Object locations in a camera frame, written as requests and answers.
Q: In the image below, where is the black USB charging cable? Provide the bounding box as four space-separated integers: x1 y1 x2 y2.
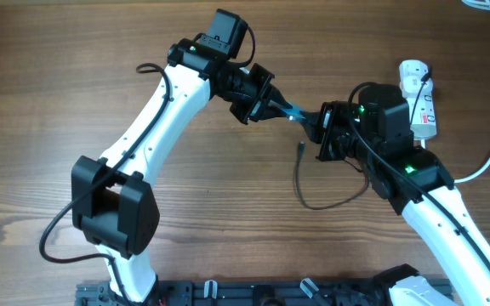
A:
293 65 434 212

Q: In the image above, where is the white power strip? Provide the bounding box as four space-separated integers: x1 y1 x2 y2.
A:
399 59 437 141

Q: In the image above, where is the camera black cable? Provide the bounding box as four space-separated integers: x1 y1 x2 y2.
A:
345 81 490 306
38 62 173 303

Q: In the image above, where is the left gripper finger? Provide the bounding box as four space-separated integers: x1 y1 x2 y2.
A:
259 107 287 121
268 85 293 109

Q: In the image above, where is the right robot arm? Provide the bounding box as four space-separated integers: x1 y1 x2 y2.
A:
300 82 490 305

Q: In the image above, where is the left camera black cable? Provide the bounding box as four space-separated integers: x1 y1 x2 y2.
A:
38 62 173 303

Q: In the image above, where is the turquoise screen smartphone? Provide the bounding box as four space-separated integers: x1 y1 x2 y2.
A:
280 102 307 123

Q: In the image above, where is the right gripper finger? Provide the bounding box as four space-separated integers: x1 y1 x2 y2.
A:
302 123 322 144
299 110 320 126

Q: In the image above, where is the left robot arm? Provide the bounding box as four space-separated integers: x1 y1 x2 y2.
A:
71 8 302 305

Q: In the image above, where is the right camera black cable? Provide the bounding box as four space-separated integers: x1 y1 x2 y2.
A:
345 81 490 306

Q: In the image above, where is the white charger adapter plug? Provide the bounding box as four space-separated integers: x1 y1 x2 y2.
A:
400 75 433 98

